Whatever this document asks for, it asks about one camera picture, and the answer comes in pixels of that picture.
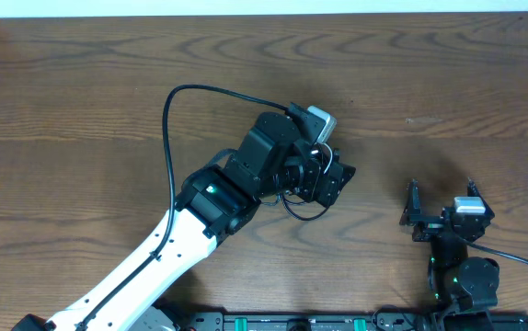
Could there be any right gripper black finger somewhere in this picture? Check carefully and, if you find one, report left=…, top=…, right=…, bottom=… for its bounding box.
left=399, top=179, right=422, bottom=226
left=466, top=178, right=481, bottom=198

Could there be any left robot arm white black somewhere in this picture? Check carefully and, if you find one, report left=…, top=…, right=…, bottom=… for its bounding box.
left=15, top=107, right=355, bottom=330

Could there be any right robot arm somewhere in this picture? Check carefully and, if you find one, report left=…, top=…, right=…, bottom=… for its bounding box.
left=399, top=180, right=499, bottom=330

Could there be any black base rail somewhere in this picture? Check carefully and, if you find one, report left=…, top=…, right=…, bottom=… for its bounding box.
left=125, top=311, right=528, bottom=331

